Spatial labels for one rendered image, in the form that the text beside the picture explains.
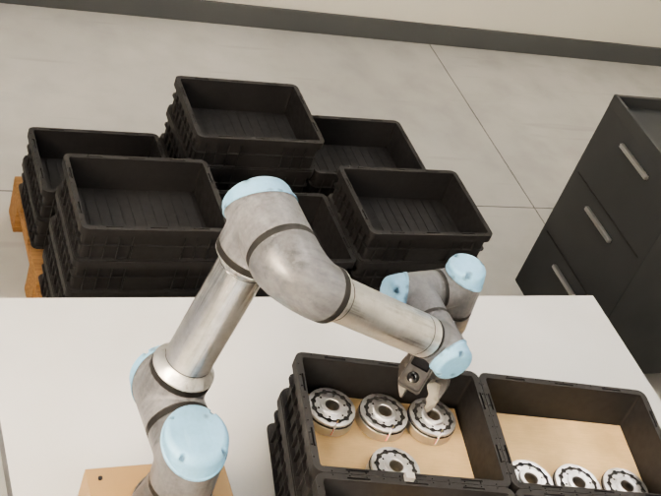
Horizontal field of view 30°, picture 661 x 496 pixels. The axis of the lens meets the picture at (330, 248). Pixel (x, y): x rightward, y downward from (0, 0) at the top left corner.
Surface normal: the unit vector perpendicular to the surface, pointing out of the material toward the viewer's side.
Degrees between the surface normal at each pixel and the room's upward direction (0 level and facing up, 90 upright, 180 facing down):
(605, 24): 90
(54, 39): 0
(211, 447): 9
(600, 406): 90
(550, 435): 0
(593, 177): 90
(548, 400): 90
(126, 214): 0
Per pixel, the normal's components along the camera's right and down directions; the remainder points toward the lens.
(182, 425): 0.33, -0.62
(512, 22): 0.31, 0.68
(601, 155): -0.90, -0.01
